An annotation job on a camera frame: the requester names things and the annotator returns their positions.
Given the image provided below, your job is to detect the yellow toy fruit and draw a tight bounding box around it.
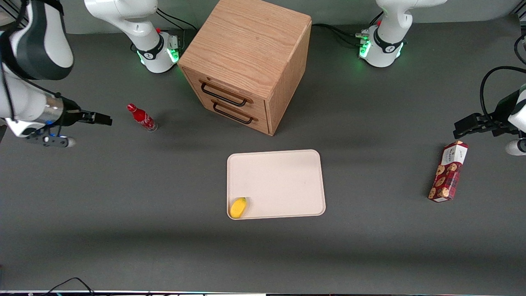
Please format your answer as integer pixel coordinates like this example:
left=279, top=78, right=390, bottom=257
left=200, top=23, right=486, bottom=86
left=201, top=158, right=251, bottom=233
left=229, top=197, right=247, bottom=219

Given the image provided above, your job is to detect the red coke bottle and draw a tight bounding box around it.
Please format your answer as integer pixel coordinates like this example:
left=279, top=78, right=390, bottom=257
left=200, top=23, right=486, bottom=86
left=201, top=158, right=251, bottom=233
left=127, top=103, right=158, bottom=132

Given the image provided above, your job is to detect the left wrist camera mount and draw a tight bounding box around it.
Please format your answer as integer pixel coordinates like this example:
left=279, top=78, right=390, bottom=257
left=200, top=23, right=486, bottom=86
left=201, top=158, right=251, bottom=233
left=505, top=139, right=526, bottom=156

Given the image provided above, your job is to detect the black base power cable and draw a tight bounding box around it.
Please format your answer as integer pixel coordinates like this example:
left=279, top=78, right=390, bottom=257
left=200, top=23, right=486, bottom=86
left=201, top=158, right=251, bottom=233
left=311, top=23, right=368, bottom=46
left=156, top=7, right=198, bottom=31

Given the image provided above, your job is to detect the thin black table-edge cable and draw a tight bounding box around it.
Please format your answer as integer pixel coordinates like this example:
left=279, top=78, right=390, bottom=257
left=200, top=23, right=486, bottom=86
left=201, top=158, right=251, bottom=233
left=41, top=277, right=96, bottom=296

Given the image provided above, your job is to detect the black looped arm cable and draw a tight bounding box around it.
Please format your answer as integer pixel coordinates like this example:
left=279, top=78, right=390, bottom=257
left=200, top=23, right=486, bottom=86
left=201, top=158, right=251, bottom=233
left=480, top=66, right=526, bottom=122

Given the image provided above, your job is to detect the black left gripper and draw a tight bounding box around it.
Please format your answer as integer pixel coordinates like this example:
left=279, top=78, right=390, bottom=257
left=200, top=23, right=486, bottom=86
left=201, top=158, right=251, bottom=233
left=454, top=90, right=519, bottom=139

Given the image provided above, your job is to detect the wooden drawer cabinet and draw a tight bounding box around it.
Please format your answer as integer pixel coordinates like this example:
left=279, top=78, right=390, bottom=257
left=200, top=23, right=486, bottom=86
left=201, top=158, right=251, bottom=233
left=178, top=0, right=312, bottom=136

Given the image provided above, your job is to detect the black curved cable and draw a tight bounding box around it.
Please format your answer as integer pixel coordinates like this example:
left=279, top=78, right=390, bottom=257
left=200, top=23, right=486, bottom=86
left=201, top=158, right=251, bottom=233
left=514, top=35, right=526, bottom=65

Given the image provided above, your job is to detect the aluminium frame profile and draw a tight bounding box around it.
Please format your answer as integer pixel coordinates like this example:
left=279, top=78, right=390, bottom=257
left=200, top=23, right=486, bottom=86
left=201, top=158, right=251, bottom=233
left=0, top=0, right=29, bottom=27

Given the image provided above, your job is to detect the red cookie box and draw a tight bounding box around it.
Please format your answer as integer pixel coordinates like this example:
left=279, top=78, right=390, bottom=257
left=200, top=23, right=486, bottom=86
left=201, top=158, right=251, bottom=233
left=428, top=141, right=469, bottom=203

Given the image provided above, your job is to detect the black metal drawer handle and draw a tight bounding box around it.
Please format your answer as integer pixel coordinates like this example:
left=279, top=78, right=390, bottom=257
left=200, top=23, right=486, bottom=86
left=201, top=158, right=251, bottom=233
left=200, top=80, right=253, bottom=107
left=212, top=100, right=257, bottom=125

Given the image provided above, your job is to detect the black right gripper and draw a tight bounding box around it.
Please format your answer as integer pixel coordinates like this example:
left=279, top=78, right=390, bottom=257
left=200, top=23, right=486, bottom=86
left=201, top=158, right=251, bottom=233
left=62, top=100, right=113, bottom=126

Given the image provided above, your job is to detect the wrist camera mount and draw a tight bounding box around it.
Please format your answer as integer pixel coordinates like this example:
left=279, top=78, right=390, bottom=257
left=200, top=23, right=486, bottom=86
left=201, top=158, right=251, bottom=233
left=25, top=129, right=76, bottom=148
left=505, top=139, right=526, bottom=156

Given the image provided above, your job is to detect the beige plastic tray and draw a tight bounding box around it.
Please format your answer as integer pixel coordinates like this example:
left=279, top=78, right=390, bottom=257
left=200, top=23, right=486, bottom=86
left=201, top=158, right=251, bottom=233
left=226, top=149, right=326, bottom=220

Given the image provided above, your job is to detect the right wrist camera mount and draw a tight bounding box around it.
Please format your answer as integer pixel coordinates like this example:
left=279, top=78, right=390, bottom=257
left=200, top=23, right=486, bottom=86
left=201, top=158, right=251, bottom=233
left=25, top=129, right=76, bottom=148

